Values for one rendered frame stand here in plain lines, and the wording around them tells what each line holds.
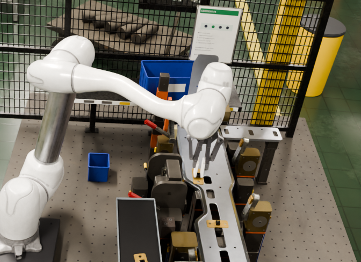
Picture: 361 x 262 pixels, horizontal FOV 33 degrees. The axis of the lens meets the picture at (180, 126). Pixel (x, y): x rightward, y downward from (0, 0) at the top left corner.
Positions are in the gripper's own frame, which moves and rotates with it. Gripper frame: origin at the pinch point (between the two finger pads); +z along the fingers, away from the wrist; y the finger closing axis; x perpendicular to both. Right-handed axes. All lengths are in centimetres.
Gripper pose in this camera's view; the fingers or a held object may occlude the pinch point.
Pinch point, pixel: (199, 167)
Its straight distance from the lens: 217.1
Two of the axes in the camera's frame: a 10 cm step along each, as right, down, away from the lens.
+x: -0.6, -5.8, 8.1
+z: -1.4, 8.1, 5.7
